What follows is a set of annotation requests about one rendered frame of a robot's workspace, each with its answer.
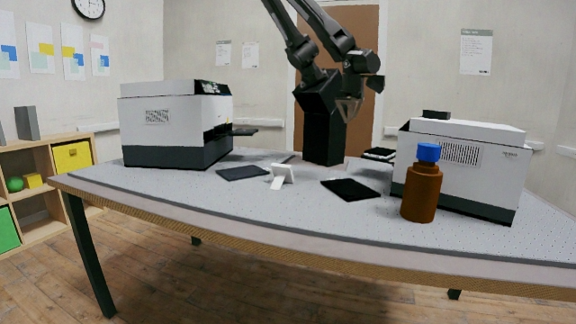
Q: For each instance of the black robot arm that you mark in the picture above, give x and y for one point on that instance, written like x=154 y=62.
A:
x=302 y=56

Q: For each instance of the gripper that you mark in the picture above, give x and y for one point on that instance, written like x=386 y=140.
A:
x=350 y=100

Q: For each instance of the brown bottle with blue cap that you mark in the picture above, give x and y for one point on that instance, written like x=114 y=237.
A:
x=422 y=186

